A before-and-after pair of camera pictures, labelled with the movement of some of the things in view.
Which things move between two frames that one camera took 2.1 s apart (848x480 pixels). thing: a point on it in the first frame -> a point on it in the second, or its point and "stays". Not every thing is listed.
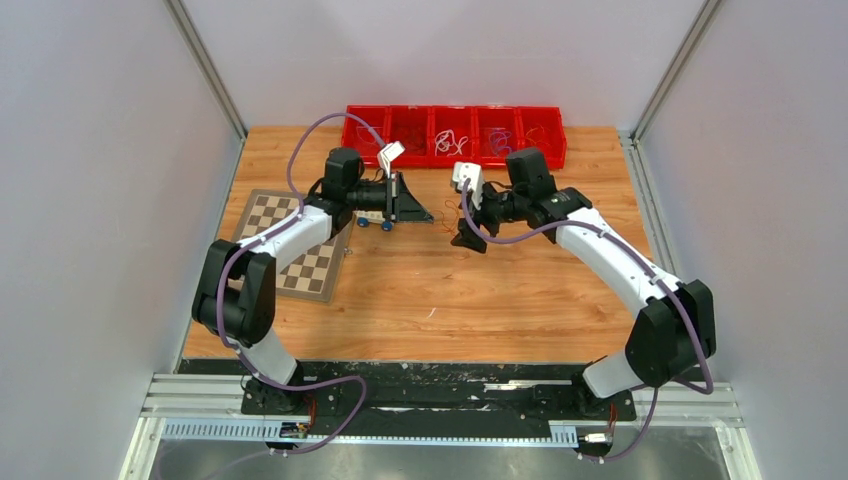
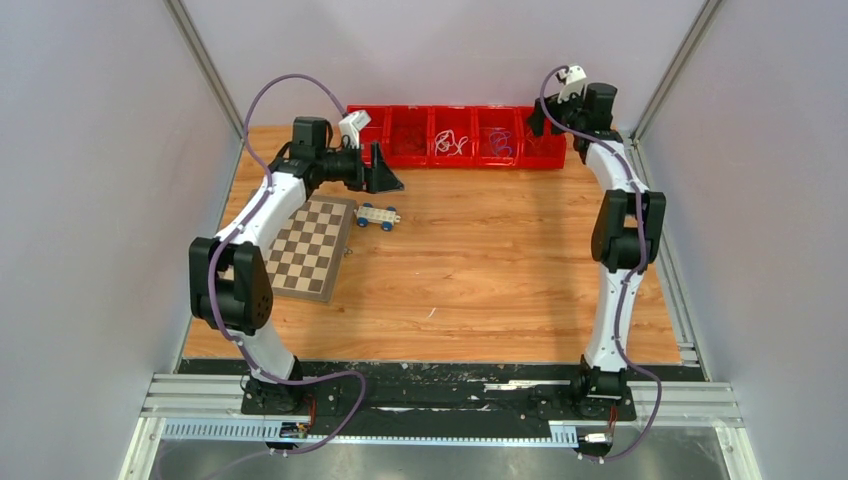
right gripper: x=467 y=237 -> x=555 y=108
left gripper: x=401 y=206 -> x=379 y=177
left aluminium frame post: x=208 y=64 stays
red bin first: x=355 y=136 stays
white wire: x=445 y=139 stays
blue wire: x=505 y=137 stays
